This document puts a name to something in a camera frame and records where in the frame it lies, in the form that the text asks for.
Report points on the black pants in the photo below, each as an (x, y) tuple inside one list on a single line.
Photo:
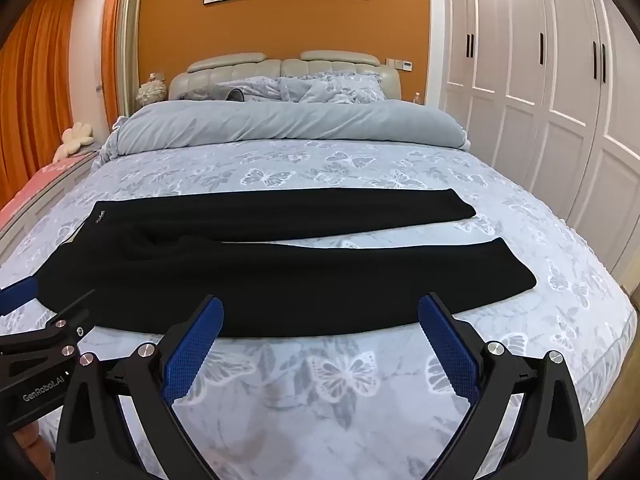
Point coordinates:
[(300, 280)]

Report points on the white flower decoration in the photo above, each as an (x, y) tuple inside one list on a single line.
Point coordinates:
[(151, 91)]

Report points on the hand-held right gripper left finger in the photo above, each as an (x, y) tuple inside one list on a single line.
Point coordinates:
[(195, 355)]

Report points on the white panelled wardrobe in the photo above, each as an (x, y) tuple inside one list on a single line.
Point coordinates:
[(525, 60)]

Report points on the wide orange curtain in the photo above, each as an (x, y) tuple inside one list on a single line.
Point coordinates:
[(40, 85)]

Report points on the grey floral ruffled pillow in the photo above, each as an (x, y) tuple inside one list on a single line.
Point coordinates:
[(335, 89), (250, 87)]

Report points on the bed with butterfly print sheet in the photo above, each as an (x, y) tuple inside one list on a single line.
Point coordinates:
[(350, 385)]

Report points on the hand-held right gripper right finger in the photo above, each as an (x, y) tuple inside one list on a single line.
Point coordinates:
[(445, 350)]

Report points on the pink bench cushion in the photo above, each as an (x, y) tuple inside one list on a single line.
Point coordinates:
[(45, 180)]

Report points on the narrow orange curtain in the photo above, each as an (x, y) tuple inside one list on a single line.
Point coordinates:
[(114, 35)]

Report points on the cream flower-shaped plush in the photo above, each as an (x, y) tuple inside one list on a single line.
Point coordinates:
[(77, 137)]

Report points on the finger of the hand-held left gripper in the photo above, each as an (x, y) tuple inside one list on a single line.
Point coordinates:
[(17, 296), (70, 325)]

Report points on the grey duvet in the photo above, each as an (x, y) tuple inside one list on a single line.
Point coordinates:
[(300, 120)]

